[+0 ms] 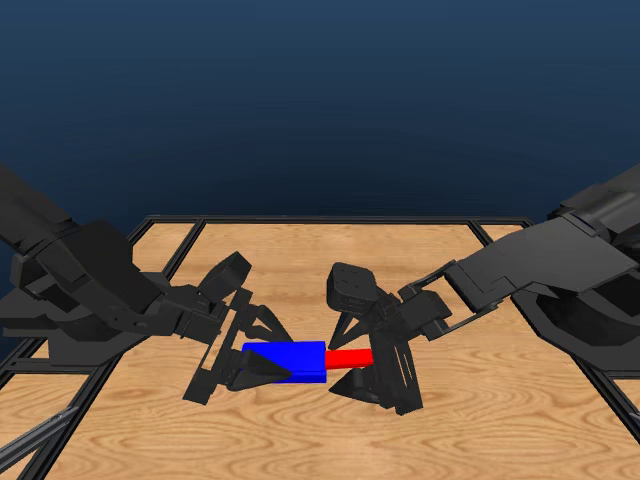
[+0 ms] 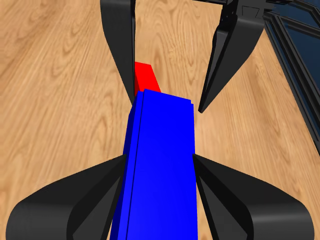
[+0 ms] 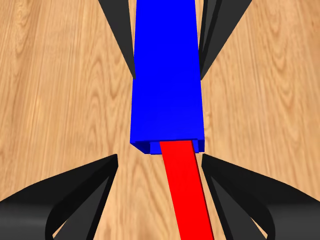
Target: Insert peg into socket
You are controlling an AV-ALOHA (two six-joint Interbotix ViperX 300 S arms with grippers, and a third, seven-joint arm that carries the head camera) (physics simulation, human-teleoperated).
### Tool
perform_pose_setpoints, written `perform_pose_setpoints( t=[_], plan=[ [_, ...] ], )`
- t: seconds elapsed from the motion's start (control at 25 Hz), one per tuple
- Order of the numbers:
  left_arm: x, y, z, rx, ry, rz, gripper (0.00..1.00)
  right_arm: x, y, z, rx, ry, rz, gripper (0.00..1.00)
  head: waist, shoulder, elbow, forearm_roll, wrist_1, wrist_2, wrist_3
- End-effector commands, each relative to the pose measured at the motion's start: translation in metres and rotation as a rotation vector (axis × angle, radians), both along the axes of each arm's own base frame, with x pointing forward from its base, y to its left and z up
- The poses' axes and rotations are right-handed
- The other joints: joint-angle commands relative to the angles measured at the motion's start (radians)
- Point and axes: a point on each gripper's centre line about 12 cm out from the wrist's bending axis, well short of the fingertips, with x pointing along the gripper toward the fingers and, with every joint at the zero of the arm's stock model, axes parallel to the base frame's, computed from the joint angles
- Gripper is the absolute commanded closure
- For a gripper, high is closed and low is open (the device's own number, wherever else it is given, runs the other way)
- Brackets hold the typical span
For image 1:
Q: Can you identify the thin red peg bar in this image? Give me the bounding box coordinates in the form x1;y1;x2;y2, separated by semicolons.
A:
324;347;376;372

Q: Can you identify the black table frame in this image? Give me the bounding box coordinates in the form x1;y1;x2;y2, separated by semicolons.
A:
0;215;640;480

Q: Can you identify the blue hollow socket block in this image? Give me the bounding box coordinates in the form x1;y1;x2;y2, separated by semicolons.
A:
241;340;329;386

